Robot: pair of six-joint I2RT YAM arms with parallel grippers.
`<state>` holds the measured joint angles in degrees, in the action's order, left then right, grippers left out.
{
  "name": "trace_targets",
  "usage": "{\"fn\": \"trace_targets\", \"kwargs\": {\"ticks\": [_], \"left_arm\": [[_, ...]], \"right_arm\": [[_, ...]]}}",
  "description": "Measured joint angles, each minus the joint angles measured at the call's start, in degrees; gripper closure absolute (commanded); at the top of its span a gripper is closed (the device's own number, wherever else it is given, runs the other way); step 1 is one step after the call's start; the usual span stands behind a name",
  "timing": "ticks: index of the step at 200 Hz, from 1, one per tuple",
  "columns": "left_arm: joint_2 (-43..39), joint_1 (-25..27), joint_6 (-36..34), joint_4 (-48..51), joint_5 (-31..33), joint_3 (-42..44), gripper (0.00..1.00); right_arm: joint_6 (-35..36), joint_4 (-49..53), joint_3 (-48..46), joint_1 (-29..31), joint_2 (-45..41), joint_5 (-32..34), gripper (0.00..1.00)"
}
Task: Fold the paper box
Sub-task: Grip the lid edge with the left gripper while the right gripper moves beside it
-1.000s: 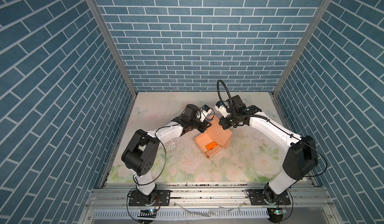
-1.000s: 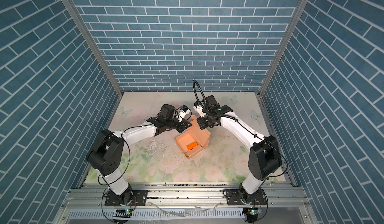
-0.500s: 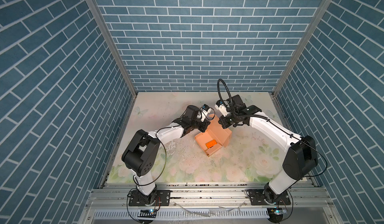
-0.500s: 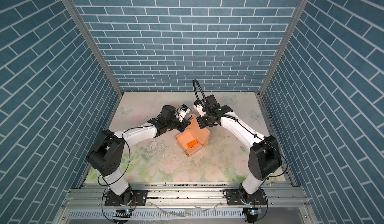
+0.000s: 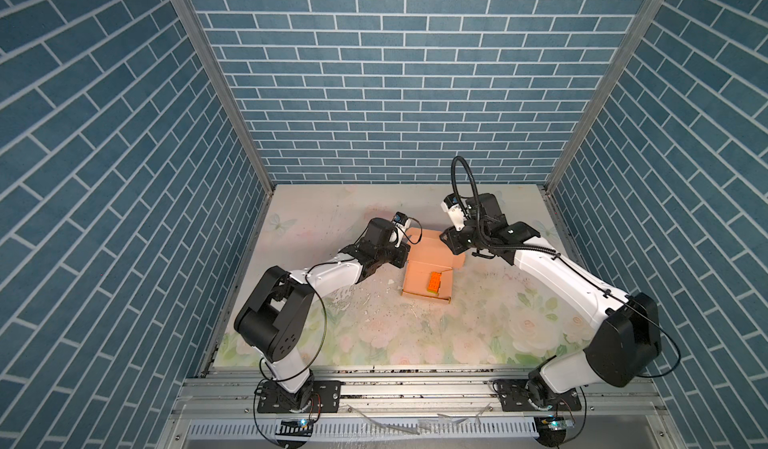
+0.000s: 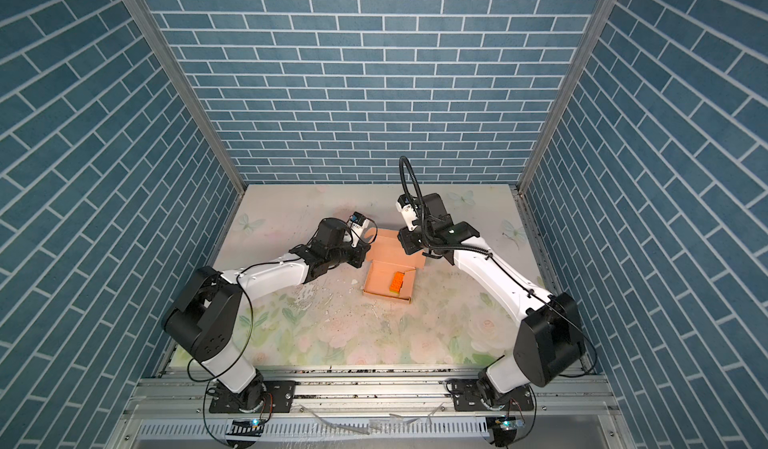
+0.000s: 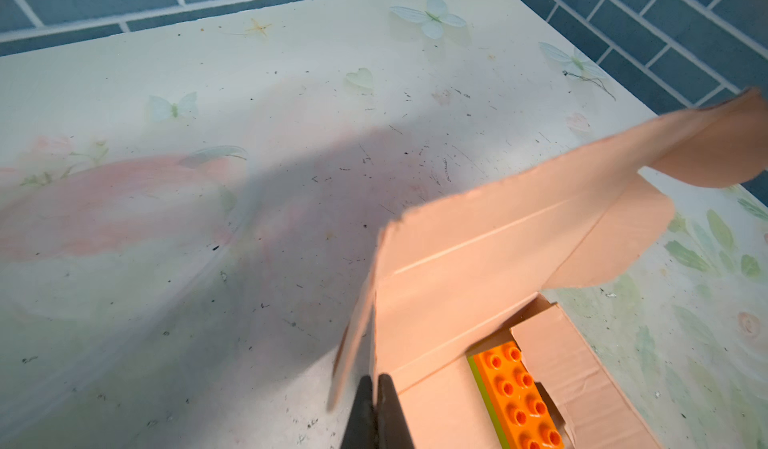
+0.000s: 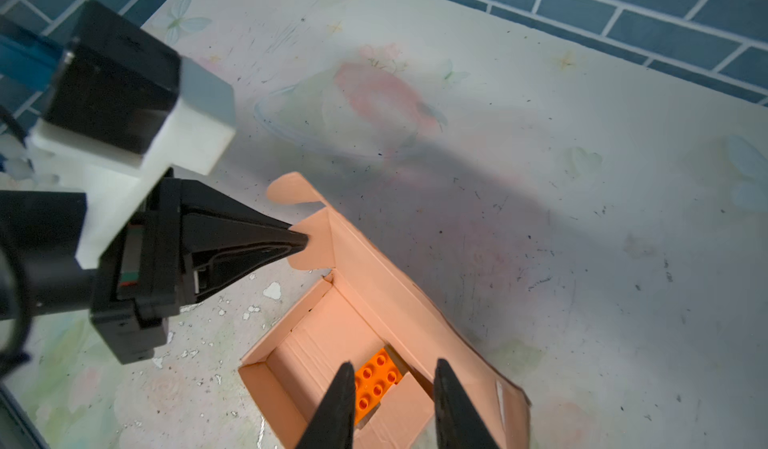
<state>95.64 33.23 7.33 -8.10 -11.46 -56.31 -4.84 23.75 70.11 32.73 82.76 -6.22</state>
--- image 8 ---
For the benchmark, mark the pink cardboard paper box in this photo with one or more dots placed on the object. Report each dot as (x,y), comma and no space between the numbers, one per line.
(364,304)

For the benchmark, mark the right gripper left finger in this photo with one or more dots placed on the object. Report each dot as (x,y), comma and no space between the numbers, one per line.
(332,424)

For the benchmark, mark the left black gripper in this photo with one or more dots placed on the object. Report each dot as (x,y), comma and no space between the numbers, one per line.
(184,244)

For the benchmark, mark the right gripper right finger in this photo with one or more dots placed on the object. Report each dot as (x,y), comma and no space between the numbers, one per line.
(458,424)

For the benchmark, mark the small orange tag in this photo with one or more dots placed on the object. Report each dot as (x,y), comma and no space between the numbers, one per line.
(372,381)

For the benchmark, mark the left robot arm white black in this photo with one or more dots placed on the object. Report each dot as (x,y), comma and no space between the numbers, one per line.
(39,273)

